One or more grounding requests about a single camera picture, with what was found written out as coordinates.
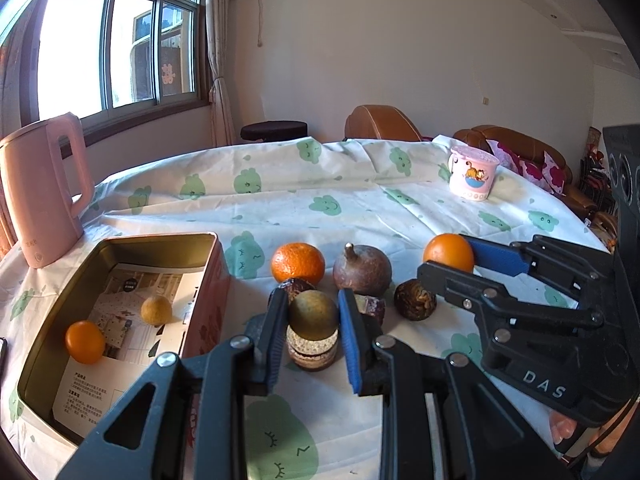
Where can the pink patterned curtain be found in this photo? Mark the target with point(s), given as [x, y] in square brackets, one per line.
[5, 230]

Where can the small orange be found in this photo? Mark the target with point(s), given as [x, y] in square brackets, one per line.
[85, 342]

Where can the rectangular metal tin box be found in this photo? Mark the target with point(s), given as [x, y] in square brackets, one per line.
[212, 280]

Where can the round black stool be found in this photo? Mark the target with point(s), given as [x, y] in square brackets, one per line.
[274, 130]

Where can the beige curtain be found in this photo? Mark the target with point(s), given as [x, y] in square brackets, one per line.
[220, 60]

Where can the pink cartoon mug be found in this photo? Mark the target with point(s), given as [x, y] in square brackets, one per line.
[472, 172]

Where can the black smartphone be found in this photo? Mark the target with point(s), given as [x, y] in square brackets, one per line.
[2, 355]

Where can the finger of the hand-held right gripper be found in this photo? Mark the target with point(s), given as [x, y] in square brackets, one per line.
[495, 255]
[450, 280]

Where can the pink electric kettle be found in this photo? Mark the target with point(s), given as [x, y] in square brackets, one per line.
[40, 185]

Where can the printed paper leaflet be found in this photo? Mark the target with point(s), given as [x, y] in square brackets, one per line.
[125, 310]

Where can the dark snack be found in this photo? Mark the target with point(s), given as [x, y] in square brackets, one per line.
[374, 310]

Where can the sliding glass window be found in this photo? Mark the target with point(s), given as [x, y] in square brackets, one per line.
[100, 50]

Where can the tangerine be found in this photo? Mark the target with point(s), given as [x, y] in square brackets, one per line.
[297, 262]

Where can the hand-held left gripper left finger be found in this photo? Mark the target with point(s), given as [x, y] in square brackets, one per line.
[277, 332]

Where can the smooth orange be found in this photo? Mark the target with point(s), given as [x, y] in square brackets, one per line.
[448, 252]

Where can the white tablecloth with green prints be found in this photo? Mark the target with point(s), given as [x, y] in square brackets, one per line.
[350, 210]

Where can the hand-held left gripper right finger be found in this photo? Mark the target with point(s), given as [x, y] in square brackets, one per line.
[348, 345]

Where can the small yellow round fruit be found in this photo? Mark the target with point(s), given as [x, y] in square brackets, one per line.
[156, 310]

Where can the dark cluttered rack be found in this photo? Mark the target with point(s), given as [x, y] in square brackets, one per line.
[597, 170]

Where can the floral pink cushion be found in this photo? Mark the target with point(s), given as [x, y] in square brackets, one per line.
[547, 172]
[502, 152]

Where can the person's right hand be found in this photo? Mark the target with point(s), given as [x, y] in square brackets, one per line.
[562, 427]

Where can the dark wrinkled passion fruit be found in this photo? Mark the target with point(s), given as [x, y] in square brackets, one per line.
[415, 300]

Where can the brown mangosteen fruit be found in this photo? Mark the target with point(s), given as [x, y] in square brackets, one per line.
[362, 270]

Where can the brown leather sofa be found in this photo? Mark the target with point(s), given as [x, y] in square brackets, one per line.
[525, 141]

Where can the olive brown round fruit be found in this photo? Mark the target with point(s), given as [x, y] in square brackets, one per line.
[313, 315]

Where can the brown leather armchair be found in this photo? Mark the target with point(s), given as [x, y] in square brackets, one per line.
[380, 122]

